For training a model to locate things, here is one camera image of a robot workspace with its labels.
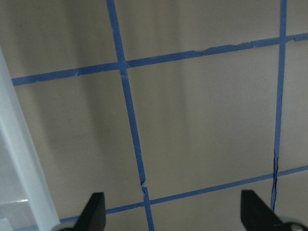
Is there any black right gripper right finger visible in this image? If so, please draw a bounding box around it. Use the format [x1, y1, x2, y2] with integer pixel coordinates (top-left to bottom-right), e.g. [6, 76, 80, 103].
[240, 189, 308, 231]

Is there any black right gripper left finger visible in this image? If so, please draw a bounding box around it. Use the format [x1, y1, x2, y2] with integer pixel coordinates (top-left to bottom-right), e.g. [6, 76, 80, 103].
[51, 192, 106, 231]

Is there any clear plastic storage box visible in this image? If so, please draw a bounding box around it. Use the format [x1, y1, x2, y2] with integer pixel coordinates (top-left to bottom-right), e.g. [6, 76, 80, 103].
[0, 55, 60, 231]

